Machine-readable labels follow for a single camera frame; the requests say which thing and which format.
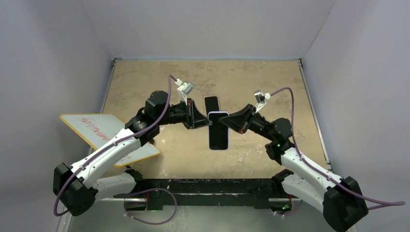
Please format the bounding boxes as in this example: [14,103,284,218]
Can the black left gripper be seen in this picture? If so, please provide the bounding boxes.
[157,99,212,130]

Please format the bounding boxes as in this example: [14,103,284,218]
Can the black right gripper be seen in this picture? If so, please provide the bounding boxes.
[219,104,275,141]

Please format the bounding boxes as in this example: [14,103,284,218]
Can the purple smartphone with black screen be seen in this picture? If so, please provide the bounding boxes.
[204,96,220,115]

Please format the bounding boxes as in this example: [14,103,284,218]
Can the black phone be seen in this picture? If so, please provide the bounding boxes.
[208,113,229,150]

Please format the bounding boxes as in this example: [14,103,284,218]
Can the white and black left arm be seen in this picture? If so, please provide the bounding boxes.
[53,91,212,217]

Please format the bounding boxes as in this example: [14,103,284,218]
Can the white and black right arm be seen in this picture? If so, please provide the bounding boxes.
[218,104,368,232]

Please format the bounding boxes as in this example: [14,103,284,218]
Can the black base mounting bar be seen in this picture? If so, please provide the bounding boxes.
[113,178,303,212]

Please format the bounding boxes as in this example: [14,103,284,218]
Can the white board with yellow edge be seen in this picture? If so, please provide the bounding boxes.
[60,114,161,167]

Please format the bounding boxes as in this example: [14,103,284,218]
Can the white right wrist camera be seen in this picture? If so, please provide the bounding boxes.
[254,90,271,113]

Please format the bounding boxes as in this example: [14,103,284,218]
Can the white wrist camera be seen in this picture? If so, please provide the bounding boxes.
[254,90,271,113]
[175,79,194,105]

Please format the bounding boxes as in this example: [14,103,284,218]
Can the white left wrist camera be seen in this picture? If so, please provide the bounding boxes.
[175,79,194,105]

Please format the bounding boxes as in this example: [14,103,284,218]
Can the aluminium frame rail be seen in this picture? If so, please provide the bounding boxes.
[65,179,347,205]

